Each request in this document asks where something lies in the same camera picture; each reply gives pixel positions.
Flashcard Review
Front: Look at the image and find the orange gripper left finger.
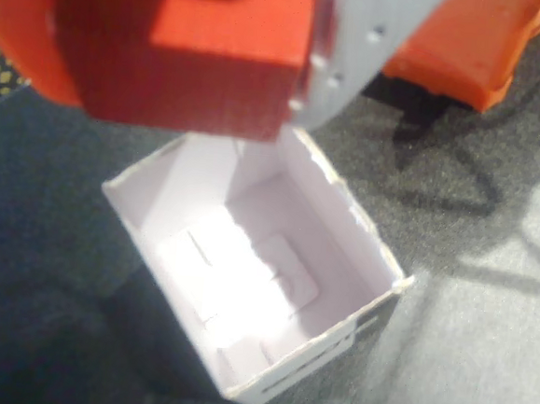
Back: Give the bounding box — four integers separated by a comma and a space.
0, 0, 96, 108

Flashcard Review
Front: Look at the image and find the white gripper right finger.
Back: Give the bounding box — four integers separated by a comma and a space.
285, 0, 451, 143

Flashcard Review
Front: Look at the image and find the red cube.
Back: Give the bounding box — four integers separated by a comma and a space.
46, 0, 319, 146

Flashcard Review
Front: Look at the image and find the white cardboard box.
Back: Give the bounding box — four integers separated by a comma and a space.
85, 112, 427, 404

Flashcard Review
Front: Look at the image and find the black felt mat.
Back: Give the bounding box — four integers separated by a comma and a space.
0, 33, 540, 404

